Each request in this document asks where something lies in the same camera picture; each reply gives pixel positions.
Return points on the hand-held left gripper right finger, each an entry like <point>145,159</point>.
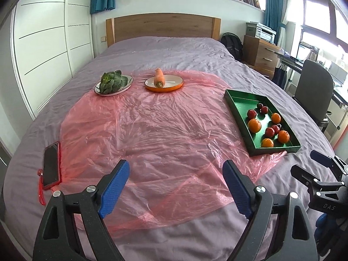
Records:
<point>239,187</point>

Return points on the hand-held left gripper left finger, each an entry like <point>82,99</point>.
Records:
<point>112,187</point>

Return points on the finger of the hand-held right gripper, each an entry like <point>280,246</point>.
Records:
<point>320,157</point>
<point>307,178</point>

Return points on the orange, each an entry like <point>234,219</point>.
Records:
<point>254,125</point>
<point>283,136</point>
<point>276,118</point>
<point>267,143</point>

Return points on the red plum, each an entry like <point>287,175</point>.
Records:
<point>269,132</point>
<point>264,110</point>
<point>251,113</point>
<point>276,129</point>

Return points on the green tray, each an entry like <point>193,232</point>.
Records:
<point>242,106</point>

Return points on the person's right hand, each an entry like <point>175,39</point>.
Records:
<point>322,225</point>

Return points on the phone in red case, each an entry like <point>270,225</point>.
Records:
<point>51,165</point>

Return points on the grey chair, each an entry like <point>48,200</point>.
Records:
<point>315,87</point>

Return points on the pink plastic sheet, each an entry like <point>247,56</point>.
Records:
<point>163,130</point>

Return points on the dark blue bag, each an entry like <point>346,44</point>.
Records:
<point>279,77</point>

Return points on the glass desk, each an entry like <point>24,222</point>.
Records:
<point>288,58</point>

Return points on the green bok choy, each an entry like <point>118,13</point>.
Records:
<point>111,83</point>

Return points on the white plate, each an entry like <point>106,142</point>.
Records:
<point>130,81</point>

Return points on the carrot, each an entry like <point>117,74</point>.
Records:
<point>159,77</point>

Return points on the wooden dresser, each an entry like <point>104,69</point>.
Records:
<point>258,54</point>

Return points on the orange dish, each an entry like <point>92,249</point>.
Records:
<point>174,83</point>

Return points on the white printer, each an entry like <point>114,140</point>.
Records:
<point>259,31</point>

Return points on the black backpack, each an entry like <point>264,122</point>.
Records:
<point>231,46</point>

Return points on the side window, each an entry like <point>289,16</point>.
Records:
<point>320,11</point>

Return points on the bed with purple sheet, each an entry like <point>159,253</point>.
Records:
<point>168,51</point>

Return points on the white wardrobe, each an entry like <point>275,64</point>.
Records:
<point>49,32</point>

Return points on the wooden headboard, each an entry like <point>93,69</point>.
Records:
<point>163,24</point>

